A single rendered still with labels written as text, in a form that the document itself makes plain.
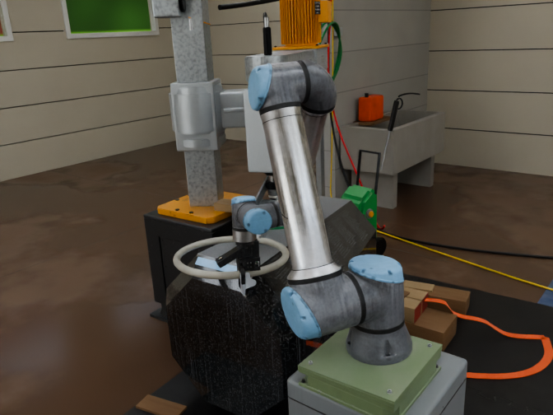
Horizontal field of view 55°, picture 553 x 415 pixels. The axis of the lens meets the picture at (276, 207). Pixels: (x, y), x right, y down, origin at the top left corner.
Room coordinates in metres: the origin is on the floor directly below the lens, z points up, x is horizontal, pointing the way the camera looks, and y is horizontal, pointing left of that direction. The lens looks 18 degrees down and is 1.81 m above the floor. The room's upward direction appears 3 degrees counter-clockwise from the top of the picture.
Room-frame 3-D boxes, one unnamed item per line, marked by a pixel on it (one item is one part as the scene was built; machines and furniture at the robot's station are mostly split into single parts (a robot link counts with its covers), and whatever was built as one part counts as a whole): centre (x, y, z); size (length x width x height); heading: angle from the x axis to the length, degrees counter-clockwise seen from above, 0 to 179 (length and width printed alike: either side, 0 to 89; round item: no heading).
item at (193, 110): (3.31, 0.25, 1.38); 0.74 x 0.34 x 0.25; 90
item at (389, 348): (1.34, -0.28, 0.98); 0.19 x 0.19 x 0.10
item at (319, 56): (3.02, -0.10, 1.63); 0.96 x 0.25 x 0.17; 162
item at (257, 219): (1.76, 0.07, 1.20); 0.12 x 0.12 x 0.09; 21
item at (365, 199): (4.11, -0.66, 0.43); 0.35 x 0.35 x 0.87; 39
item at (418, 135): (5.80, -1.36, 0.43); 1.30 x 0.62 x 0.86; 140
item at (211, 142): (3.31, 0.45, 1.36); 0.35 x 0.35 x 0.41
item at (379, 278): (1.34, -0.26, 1.11); 0.17 x 0.15 x 0.18; 111
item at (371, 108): (5.84, -1.12, 1.00); 0.50 x 0.22 x 0.33; 140
